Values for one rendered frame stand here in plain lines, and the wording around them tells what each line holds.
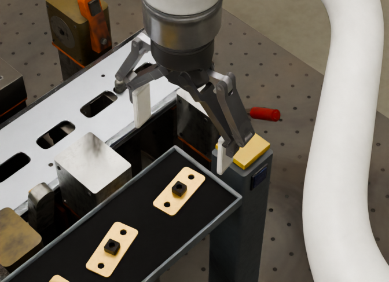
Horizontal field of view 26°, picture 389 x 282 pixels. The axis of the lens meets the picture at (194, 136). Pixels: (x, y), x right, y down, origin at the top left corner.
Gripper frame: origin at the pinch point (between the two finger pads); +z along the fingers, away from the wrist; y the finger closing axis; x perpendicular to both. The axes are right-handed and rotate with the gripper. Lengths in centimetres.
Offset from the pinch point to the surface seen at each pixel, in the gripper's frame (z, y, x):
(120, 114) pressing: 28.4, 26.2, -16.6
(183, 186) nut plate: 11.0, 0.1, -0.1
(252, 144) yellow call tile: 12.2, -3.4, -13.2
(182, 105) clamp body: 24.5, 16.3, -22.0
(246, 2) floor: 129, 81, -153
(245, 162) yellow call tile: 12.2, -4.4, -9.6
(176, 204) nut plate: 11.9, -0.6, 2.6
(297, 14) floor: 129, 62, -159
